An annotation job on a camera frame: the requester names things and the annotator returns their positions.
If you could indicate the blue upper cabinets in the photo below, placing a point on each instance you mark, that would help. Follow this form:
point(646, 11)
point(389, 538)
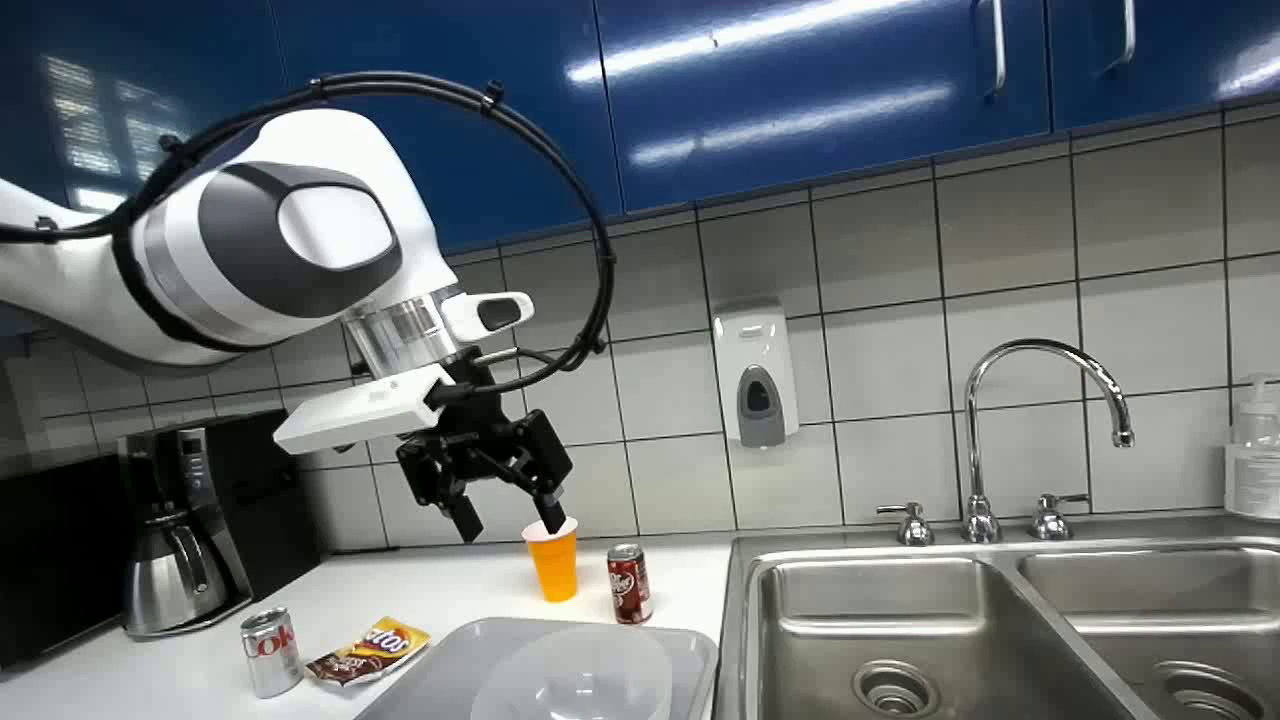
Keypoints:
point(803, 81)

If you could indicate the black microwave oven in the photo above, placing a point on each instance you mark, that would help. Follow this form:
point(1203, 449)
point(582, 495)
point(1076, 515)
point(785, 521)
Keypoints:
point(53, 560)

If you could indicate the stainless steel double sink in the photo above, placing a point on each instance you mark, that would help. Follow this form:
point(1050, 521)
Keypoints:
point(866, 594)

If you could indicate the steel sink drain strainer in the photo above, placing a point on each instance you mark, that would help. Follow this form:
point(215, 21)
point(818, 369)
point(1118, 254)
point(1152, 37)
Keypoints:
point(1207, 694)
point(898, 691)

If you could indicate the grey plastic tray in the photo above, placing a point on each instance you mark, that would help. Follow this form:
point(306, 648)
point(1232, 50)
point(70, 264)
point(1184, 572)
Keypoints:
point(442, 666)

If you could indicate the white wall soap dispenser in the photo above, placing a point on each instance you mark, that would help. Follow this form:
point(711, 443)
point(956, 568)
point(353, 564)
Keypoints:
point(758, 374)

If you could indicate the red Dr Pepper can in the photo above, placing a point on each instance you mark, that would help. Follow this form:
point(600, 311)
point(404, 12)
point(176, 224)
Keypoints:
point(628, 586)

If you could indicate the orange plastic cup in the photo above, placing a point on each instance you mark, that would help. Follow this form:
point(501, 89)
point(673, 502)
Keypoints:
point(554, 564)

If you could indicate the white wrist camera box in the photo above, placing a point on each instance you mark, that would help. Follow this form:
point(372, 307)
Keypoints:
point(353, 411)

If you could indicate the silver Diet Coke can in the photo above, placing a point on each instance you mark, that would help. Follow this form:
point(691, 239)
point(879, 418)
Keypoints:
point(275, 658)

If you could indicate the chrome gooseneck faucet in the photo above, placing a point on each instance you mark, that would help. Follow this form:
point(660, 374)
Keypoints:
point(981, 519)

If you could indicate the steel coffee carafe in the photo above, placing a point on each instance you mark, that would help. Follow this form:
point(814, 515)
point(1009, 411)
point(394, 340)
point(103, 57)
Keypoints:
point(175, 583)

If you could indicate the black coffee maker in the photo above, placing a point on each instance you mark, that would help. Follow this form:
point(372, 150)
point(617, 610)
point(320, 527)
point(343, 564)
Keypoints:
point(264, 482)

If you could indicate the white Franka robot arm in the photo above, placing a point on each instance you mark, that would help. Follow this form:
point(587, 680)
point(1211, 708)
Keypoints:
point(203, 264)

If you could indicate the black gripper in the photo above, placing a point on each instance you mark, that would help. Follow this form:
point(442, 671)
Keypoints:
point(469, 427)

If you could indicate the brown yellow snack packet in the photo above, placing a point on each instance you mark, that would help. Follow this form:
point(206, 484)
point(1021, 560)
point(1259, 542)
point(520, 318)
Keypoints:
point(372, 655)

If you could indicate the clear soap bottle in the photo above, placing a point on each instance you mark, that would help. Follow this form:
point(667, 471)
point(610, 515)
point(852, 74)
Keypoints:
point(1259, 461)

